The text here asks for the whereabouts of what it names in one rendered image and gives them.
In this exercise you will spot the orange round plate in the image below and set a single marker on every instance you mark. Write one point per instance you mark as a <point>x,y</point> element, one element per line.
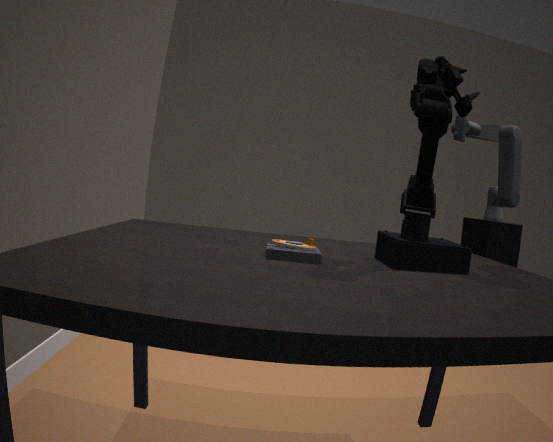
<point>309,246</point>

